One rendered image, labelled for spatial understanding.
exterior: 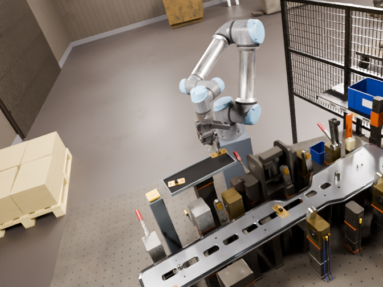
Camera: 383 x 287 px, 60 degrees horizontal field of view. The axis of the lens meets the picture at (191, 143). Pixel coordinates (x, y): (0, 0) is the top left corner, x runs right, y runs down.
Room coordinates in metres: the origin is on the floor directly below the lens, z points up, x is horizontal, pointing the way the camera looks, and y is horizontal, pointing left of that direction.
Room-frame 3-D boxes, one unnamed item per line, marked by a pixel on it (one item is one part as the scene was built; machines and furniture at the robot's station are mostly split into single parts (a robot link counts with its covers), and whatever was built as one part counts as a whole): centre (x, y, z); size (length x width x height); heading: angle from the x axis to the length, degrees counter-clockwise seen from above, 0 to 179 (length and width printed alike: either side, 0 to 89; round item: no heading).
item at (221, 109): (1.64, -0.24, 1.27); 0.13 x 0.12 x 0.14; 43
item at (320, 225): (0.89, -0.42, 0.87); 0.12 x 0.07 x 0.35; 16
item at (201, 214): (1.14, 0.06, 0.90); 0.13 x 0.08 x 0.41; 16
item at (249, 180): (1.25, -0.22, 0.89); 0.12 x 0.07 x 0.38; 16
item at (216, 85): (1.41, -0.16, 1.53); 0.11 x 0.11 x 0.08; 43
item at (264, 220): (1.03, -0.23, 0.84); 0.12 x 0.05 x 0.29; 16
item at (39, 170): (3.25, 1.91, 0.21); 1.21 x 0.87 x 0.43; 179
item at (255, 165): (1.28, -0.35, 0.95); 0.18 x 0.13 x 0.49; 106
